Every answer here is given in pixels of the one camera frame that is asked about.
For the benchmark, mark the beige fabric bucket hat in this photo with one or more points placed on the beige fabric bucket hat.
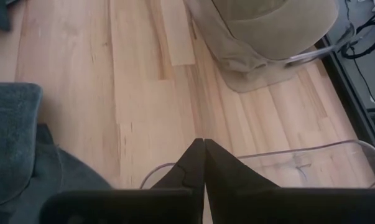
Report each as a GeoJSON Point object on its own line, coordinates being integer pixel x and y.
{"type": "Point", "coordinates": [268, 31]}

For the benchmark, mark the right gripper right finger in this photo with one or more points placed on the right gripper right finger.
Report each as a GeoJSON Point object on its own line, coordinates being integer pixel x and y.
{"type": "Point", "coordinates": [224, 177]}

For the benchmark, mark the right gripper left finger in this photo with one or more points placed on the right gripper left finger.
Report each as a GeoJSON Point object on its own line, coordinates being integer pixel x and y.
{"type": "Point", "coordinates": [191, 174]}

